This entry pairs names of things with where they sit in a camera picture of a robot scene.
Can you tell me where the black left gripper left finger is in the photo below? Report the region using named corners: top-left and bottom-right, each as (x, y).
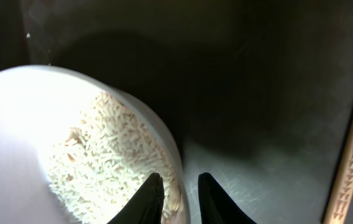
top-left (108, 172), bottom-right (165, 224)

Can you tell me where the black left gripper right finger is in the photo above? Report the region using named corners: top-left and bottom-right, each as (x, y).
top-left (198, 172), bottom-right (256, 224)

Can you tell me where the white rice bowl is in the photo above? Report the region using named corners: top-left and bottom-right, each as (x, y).
top-left (0, 65), bottom-right (190, 223)

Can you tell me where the dark brown tray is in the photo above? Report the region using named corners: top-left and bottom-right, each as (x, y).
top-left (0, 0), bottom-right (353, 223)

